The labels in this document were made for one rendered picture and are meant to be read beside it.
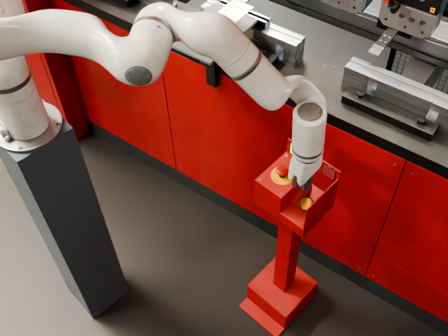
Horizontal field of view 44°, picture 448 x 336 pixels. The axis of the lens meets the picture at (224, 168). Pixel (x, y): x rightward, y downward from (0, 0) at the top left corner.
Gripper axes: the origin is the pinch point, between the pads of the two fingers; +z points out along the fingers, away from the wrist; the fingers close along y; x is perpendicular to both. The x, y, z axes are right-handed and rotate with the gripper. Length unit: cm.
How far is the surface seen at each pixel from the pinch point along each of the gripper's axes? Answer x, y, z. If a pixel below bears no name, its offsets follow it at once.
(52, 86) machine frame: -140, 7, 46
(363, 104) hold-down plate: -3.3, -32.7, -3.3
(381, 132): 6.4, -29.1, -0.6
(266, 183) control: -11.4, 4.0, 6.1
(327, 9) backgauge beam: -38, -60, -5
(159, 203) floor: -77, 6, 84
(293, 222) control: 1.0, 6.0, 13.5
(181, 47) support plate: -56, -8, -15
